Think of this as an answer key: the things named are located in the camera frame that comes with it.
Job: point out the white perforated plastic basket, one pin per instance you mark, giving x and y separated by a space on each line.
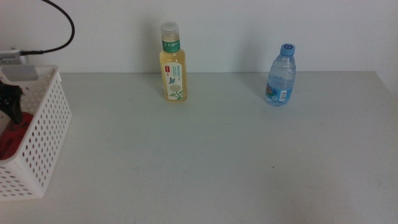
46 124

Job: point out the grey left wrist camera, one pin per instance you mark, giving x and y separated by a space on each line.
9 57

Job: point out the red soda can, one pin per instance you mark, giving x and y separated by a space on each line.
14 137

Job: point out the yellow tea bottle green label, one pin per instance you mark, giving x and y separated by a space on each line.
173 71

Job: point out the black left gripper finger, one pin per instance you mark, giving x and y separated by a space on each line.
14 112

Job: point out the clear water bottle blue cap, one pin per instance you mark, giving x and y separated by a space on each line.
280 81

